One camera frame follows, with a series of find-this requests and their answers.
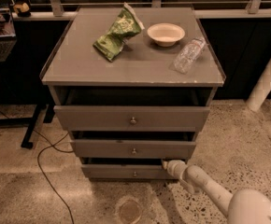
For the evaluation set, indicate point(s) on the clear plastic water bottle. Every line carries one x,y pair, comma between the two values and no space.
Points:
189,54

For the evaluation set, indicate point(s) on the green chip bag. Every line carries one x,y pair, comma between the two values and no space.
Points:
126,26

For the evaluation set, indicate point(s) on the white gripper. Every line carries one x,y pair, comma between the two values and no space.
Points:
177,168

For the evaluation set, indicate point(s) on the grey bottom drawer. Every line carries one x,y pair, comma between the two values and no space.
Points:
129,171

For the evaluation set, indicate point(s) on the white bowl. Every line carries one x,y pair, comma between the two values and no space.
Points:
165,34

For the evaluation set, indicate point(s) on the round floor drain cover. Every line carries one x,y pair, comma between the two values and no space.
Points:
128,211

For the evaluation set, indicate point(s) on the grey drawer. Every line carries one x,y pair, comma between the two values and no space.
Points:
133,149
132,118
129,171

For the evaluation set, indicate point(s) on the grey middle drawer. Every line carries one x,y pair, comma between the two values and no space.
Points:
133,149

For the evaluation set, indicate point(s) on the white diagonal pipe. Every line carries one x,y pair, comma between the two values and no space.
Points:
260,90

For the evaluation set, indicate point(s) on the grey top drawer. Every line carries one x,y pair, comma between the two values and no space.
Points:
132,118

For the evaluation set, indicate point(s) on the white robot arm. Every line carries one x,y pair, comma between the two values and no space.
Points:
247,206

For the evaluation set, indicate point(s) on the grey drawer cabinet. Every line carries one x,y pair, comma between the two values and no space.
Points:
140,75

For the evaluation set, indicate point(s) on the black desk frame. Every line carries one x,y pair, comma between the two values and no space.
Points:
29,123

